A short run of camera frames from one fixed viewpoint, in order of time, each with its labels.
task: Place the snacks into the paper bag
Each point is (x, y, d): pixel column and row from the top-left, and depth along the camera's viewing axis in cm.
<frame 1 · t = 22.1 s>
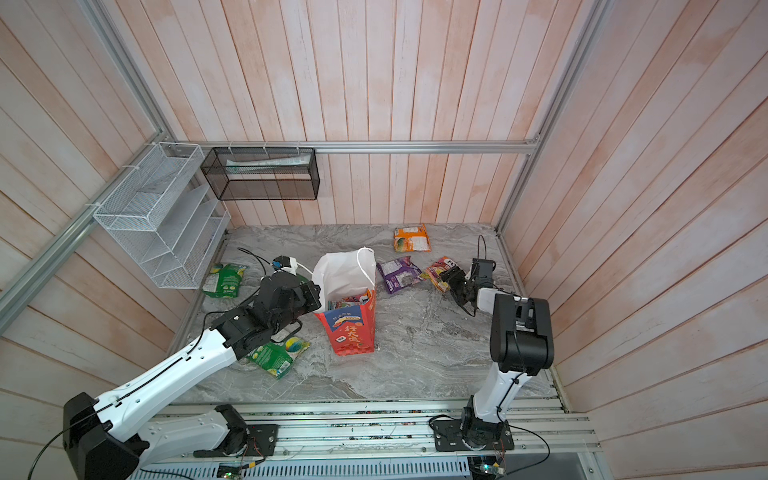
left hand: (321, 294, 76), fingers closed
right hand: (444, 277, 100), fingers open
red paper bag: (345, 299, 98), point 4 cm above the table
orange Fox's candy bag: (366, 297, 99), point 4 cm above the table
purple candy bag: (399, 273, 106), point 3 cm above the table
orange Fox's fruits candy bag: (434, 273, 104), point 5 cm above the table
green candy bag far left: (223, 281, 103), point 4 cm above the table
green candy bag near front: (277, 358, 85), point 4 cm above the table

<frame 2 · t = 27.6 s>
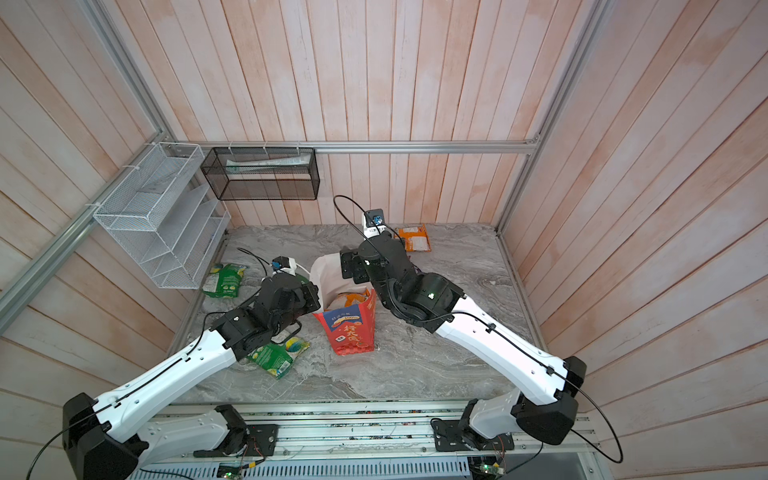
left hand: (319, 294, 76), fingers closed
right hand: (360, 246, 65), fingers open
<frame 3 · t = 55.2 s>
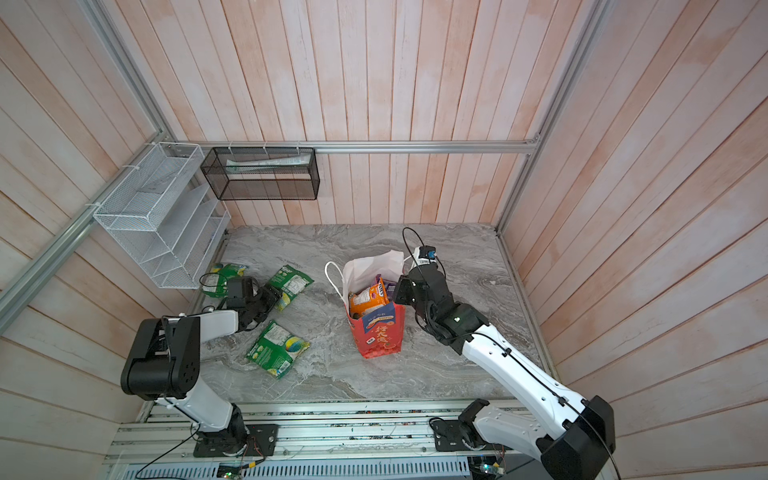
left hand: (280, 299, 98), fingers open
right hand: (398, 277, 76), fingers closed
green candy bag middle: (288, 282, 103), point 3 cm above the table
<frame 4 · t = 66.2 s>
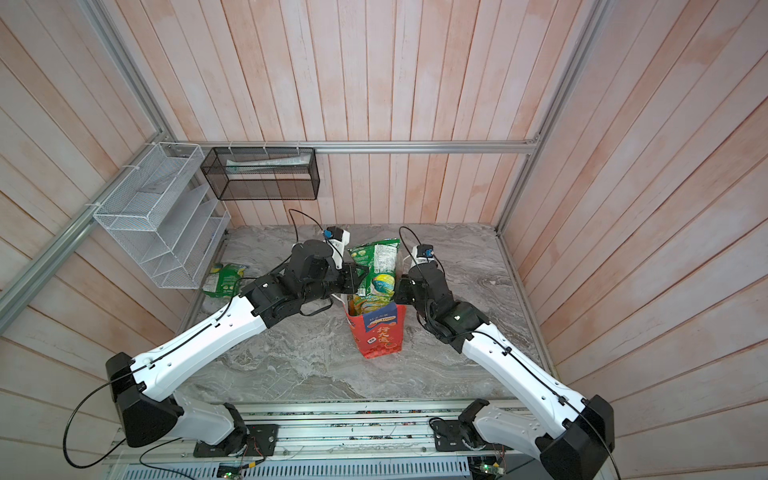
left hand: (366, 277, 70), fingers closed
right hand: (399, 276, 76), fingers closed
green candy bag near front: (380, 259, 71), point 33 cm above the table
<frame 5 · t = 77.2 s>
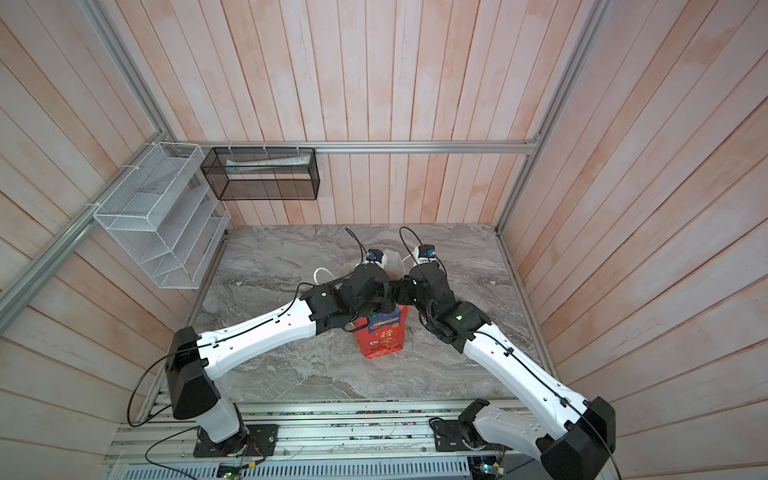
left hand: (391, 297, 75), fingers open
right hand: (401, 277, 76), fingers closed
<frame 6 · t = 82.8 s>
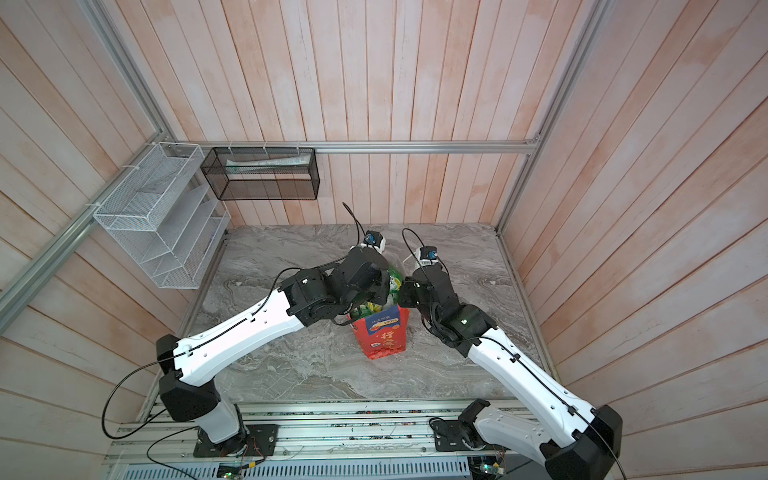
left hand: (381, 283, 68), fingers open
right hand: (404, 278, 75), fingers closed
